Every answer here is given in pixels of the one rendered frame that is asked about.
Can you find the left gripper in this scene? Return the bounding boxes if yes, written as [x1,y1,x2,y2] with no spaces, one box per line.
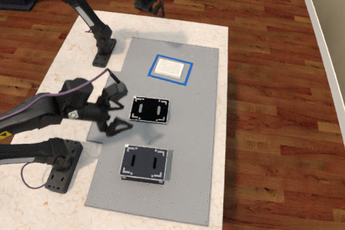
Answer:
[134,0,165,20]

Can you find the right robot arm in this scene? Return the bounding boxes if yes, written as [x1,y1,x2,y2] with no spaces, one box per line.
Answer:
[0,77,128,192]

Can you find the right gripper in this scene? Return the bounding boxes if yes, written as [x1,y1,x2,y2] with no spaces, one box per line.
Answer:
[81,81,134,136]

